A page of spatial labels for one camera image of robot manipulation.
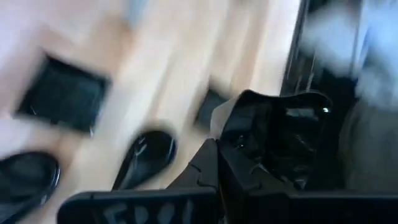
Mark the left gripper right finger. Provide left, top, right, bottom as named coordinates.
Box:
left=219, top=143, right=292, bottom=192

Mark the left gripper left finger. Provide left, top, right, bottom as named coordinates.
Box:
left=167, top=138, right=220, bottom=189

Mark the black teardrop mini plate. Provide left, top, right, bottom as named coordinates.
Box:
left=111, top=129, right=178, bottom=191
left=0, top=151, right=62, bottom=224

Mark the black small square plate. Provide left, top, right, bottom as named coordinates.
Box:
left=194, top=88, right=231, bottom=131
left=15, top=54, right=111, bottom=134

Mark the black wavy-edged square plate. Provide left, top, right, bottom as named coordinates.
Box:
left=210, top=89, right=333, bottom=191

